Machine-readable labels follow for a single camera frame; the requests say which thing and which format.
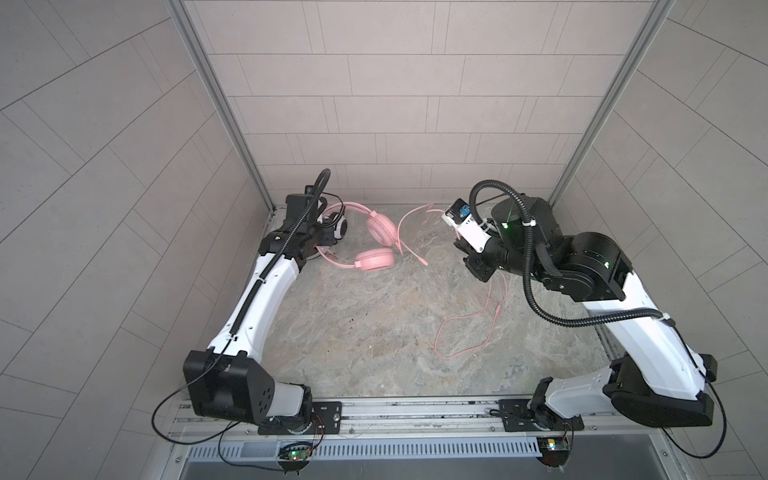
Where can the aluminium right corner post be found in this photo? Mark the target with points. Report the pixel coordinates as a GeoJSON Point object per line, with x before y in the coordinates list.
{"type": "Point", "coordinates": [642, 41]}

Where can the circuit board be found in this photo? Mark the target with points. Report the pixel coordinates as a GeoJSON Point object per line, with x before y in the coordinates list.
{"type": "Point", "coordinates": [296, 452]}
{"type": "Point", "coordinates": [555, 451]}

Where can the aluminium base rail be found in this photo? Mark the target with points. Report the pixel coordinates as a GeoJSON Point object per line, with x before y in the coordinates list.
{"type": "Point", "coordinates": [462, 416]}

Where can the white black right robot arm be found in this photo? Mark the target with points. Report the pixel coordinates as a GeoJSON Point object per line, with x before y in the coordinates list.
{"type": "Point", "coordinates": [584, 280]}

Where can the white black gaming headphones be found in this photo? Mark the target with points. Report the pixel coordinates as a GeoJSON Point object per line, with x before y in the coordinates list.
{"type": "Point", "coordinates": [339, 225]}

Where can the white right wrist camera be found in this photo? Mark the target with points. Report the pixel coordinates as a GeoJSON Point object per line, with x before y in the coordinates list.
{"type": "Point", "coordinates": [471, 237]}

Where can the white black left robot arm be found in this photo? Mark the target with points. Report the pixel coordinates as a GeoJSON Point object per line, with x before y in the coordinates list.
{"type": "Point", "coordinates": [226, 381]}

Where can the aluminium corner post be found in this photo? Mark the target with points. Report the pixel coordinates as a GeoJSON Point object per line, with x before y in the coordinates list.
{"type": "Point", "coordinates": [642, 41]}
{"type": "Point", "coordinates": [192, 41]}

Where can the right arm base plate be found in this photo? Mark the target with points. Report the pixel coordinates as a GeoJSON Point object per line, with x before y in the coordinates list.
{"type": "Point", "coordinates": [525, 415]}

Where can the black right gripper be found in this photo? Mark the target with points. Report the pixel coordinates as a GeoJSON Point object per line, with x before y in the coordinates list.
{"type": "Point", "coordinates": [475, 267]}

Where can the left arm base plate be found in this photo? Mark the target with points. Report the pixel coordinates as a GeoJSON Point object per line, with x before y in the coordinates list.
{"type": "Point", "coordinates": [321, 416]}

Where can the left circuit board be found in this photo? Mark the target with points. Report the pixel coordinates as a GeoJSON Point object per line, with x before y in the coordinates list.
{"type": "Point", "coordinates": [296, 452]}

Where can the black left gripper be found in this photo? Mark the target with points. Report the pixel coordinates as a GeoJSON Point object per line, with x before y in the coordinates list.
{"type": "Point", "coordinates": [327, 238]}

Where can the right circuit board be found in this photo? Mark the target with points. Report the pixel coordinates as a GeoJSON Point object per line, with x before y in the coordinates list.
{"type": "Point", "coordinates": [555, 451]}

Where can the aluminium left corner post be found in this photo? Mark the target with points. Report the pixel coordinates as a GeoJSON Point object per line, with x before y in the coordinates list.
{"type": "Point", "coordinates": [192, 41]}

